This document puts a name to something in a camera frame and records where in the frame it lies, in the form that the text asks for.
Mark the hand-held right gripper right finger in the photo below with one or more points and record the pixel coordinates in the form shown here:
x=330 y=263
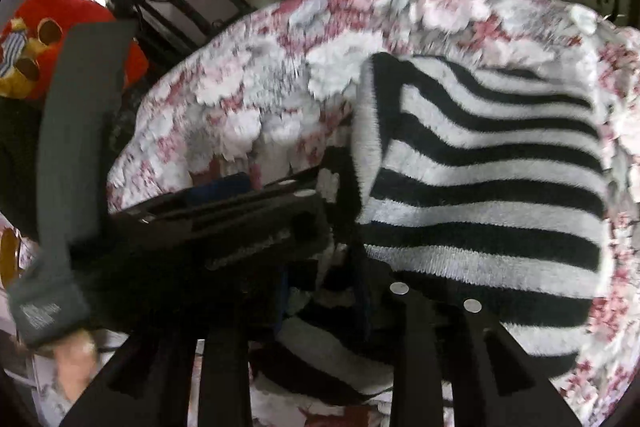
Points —
x=420 y=347

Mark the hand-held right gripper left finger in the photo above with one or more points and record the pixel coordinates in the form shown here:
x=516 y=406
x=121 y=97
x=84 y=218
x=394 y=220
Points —
x=225 y=377

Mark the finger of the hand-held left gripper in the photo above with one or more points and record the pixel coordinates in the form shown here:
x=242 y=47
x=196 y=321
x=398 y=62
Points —
x=225 y=188
x=280 y=207

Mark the black white striped garment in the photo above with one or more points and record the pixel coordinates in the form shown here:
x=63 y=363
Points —
x=475 y=217

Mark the person's left hand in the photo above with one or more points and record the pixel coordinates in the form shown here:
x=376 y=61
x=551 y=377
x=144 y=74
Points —
x=75 y=369

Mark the pink floral bed sheet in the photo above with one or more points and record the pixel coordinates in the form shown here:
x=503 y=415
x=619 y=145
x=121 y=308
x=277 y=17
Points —
x=250 y=117

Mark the red plush toy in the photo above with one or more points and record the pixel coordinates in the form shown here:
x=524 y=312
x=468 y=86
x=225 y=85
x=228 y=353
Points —
x=65 y=22

